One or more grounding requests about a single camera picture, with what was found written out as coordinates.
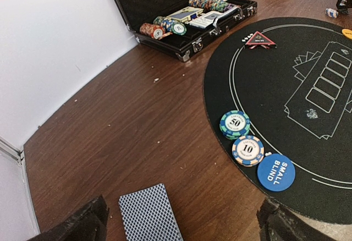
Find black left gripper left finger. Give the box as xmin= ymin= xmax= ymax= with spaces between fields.
xmin=31 ymin=195 xmax=109 ymax=241

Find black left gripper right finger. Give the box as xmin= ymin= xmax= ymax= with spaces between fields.
xmin=256 ymin=198 xmax=351 ymax=240

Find white blue chip stack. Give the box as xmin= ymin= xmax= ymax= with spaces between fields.
xmin=325 ymin=8 xmax=339 ymax=18

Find orange big blind button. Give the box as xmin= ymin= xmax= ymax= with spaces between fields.
xmin=342 ymin=29 xmax=352 ymax=40

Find blue small blind button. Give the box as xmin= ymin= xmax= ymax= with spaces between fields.
xmin=257 ymin=154 xmax=296 ymax=192

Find blue playing card deck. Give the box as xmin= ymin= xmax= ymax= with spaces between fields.
xmin=118 ymin=183 xmax=183 ymax=241

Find white blue chips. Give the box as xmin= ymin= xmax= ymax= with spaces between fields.
xmin=232 ymin=135 xmax=265 ymax=167

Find red triangle all-in marker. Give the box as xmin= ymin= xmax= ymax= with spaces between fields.
xmin=245 ymin=31 xmax=277 ymax=50

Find green chips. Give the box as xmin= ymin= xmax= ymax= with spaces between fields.
xmin=219 ymin=110 xmax=250 ymax=140

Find round black poker mat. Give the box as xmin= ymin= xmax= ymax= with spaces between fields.
xmin=203 ymin=17 xmax=351 ymax=224

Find purple green chip row in case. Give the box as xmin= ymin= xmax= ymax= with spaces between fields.
xmin=204 ymin=0 xmax=239 ymax=13

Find multicolour chip row in case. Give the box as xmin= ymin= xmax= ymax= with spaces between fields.
xmin=188 ymin=0 xmax=227 ymax=12

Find yellow card box in case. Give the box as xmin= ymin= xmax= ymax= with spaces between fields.
xmin=168 ymin=7 xmax=204 ymax=23

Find black poker chip case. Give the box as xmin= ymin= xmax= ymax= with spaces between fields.
xmin=114 ymin=0 xmax=257 ymax=62

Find red chip row in case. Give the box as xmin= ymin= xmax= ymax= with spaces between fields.
xmin=139 ymin=23 xmax=172 ymax=40

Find left aluminium frame post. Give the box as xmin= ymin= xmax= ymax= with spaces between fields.
xmin=1 ymin=139 xmax=40 ymax=240

